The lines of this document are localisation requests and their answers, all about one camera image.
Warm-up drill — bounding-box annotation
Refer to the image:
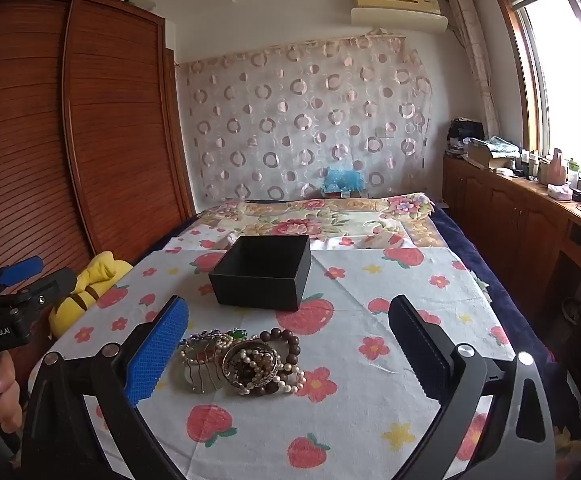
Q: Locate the dark blue bedsheet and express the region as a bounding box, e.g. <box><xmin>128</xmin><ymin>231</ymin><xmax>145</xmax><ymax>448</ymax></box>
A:
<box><xmin>429</xmin><ymin>206</ymin><xmax>581</xmax><ymax>413</ymax></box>

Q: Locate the floral pillow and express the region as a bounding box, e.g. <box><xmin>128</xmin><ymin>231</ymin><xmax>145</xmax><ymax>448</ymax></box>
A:
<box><xmin>163</xmin><ymin>192</ymin><xmax>437</xmax><ymax>253</ymax></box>

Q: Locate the wooden frame window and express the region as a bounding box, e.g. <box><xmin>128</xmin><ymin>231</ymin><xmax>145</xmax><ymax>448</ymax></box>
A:
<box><xmin>489</xmin><ymin>0</ymin><xmax>581</xmax><ymax>182</ymax></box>

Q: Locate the white air conditioner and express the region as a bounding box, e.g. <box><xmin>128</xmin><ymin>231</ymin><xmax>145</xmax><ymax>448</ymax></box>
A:
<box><xmin>350</xmin><ymin>0</ymin><xmax>449</xmax><ymax>34</ymax></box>

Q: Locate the blue plastic bag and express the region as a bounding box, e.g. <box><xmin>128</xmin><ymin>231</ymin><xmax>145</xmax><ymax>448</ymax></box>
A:
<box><xmin>322</xmin><ymin>164</ymin><xmax>364</xmax><ymax>194</ymax></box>

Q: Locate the circle print curtain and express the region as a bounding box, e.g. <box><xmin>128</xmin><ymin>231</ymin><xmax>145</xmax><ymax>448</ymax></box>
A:
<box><xmin>177</xmin><ymin>35</ymin><xmax>433</xmax><ymax>202</ymax></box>

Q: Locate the long wooden cabinet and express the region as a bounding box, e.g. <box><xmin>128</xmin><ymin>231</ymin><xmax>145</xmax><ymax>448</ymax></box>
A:
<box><xmin>442</xmin><ymin>152</ymin><xmax>581</xmax><ymax>343</ymax></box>

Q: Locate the dark wooden bead bracelet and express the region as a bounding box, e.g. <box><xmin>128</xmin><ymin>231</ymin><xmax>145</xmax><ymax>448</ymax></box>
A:
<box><xmin>243</xmin><ymin>327</ymin><xmax>302</xmax><ymax>386</ymax></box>

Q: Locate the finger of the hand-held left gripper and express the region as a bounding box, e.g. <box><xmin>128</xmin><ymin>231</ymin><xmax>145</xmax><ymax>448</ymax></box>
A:
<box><xmin>13</xmin><ymin>266</ymin><xmax>78</xmax><ymax>317</ymax></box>
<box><xmin>0</xmin><ymin>256</ymin><xmax>45</xmax><ymax>303</ymax></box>

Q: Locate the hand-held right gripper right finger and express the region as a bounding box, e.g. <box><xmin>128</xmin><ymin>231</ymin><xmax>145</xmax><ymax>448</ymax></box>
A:
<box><xmin>387</xmin><ymin>294</ymin><xmax>558</xmax><ymax>480</ymax></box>

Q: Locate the white pearl necklace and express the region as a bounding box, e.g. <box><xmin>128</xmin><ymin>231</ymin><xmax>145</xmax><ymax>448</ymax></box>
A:
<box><xmin>179</xmin><ymin>334</ymin><xmax>307</xmax><ymax>397</ymax></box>

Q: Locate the strawberry print cloth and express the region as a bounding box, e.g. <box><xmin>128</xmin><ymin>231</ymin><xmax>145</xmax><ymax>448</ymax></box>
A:
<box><xmin>25</xmin><ymin>245</ymin><xmax>521</xmax><ymax>480</ymax></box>

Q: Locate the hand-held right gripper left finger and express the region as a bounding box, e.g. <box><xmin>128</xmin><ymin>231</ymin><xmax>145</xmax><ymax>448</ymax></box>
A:
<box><xmin>20</xmin><ymin>295</ymin><xmax>191</xmax><ymax>480</ymax></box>

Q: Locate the black cardboard box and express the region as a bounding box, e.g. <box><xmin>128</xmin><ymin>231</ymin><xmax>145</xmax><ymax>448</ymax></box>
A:
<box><xmin>209</xmin><ymin>235</ymin><xmax>312</xmax><ymax>312</ymax></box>

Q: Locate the pale patterned window curtain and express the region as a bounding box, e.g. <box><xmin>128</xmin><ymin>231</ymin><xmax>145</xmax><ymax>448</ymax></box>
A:
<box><xmin>445</xmin><ymin>0</ymin><xmax>501</xmax><ymax>137</ymax></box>

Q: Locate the black bag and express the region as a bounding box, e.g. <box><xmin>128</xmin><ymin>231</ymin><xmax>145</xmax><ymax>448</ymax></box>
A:
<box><xmin>447</xmin><ymin>117</ymin><xmax>486</xmax><ymax>149</ymax></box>

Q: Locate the brown wooden wardrobe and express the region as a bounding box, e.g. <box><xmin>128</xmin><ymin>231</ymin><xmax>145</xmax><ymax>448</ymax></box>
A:
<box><xmin>0</xmin><ymin>0</ymin><xmax>196</xmax><ymax>391</ymax></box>

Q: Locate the crystal bead bracelet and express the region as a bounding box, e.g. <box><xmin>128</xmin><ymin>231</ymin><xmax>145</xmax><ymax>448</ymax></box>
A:
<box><xmin>193</xmin><ymin>329</ymin><xmax>232</xmax><ymax>345</ymax></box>

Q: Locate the yellow plush toy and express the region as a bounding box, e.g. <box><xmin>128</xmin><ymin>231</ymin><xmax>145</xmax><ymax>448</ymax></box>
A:
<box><xmin>48</xmin><ymin>251</ymin><xmax>134</xmax><ymax>337</ymax></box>

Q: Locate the pale green jade bangle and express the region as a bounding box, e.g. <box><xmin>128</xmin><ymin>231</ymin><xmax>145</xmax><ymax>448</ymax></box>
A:
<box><xmin>172</xmin><ymin>354</ymin><xmax>227</xmax><ymax>394</ymax></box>

